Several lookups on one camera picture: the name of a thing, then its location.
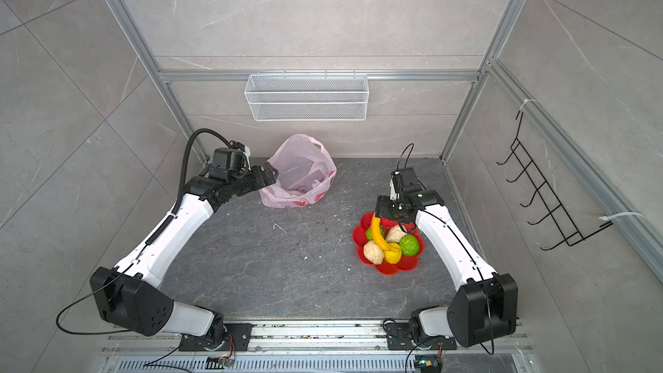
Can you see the cream fake fruit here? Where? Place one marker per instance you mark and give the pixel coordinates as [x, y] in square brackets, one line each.
[373, 253]
[395, 235]

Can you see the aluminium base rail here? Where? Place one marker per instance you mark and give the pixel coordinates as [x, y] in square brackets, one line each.
[356, 345]

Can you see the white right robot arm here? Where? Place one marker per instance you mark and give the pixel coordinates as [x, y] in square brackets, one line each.
[484, 307]

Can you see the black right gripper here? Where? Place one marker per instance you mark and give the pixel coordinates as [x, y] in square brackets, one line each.
[382, 208]

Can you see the white wire mesh basket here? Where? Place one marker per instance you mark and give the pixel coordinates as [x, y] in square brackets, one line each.
[307, 97]

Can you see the yellow fake banana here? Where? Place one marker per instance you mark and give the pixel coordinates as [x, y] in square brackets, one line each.
[378, 238]

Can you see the pink plastic bag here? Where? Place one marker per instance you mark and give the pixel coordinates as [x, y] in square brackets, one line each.
[305, 173]

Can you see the red fake apple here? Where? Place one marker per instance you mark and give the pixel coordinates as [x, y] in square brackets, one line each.
[388, 223]

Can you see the yellow fake lemon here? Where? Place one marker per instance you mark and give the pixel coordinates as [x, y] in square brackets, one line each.
[393, 253]

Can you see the green fake kiwi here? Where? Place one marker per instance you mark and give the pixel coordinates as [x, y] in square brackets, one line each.
[369, 233]

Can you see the green fake lime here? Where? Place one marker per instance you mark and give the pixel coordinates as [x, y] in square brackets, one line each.
[410, 246]

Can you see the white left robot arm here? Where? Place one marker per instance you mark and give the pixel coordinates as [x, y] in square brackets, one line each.
[128, 295]

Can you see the black wire hook rack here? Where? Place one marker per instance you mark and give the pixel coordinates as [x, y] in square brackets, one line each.
[543, 193]

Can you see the red flower-shaped bowl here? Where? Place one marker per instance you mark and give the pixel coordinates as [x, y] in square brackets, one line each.
[407, 263]

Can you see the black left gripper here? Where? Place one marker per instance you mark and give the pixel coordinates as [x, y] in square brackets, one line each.
[258, 180]

